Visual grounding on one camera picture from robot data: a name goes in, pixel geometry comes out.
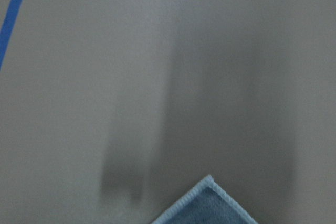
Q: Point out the grey and blue towel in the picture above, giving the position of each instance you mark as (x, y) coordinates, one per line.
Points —
(206, 202)

